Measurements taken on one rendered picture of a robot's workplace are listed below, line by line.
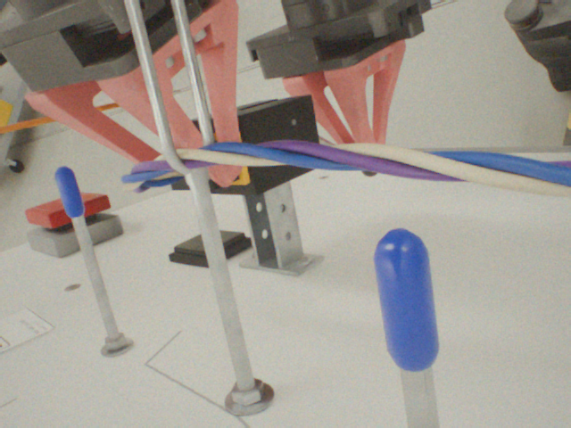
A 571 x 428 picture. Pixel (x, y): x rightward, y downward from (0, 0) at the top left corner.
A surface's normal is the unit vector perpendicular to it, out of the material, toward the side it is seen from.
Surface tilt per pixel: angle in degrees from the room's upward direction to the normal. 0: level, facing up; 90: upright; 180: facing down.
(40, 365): 50
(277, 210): 93
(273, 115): 93
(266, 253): 93
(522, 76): 0
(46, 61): 64
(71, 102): 92
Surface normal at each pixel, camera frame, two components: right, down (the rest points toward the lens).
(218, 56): -0.61, 0.36
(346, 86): -0.46, 0.77
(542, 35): -0.20, 0.94
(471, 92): -0.65, -0.36
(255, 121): 0.74, 0.05
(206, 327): -0.18, -0.94
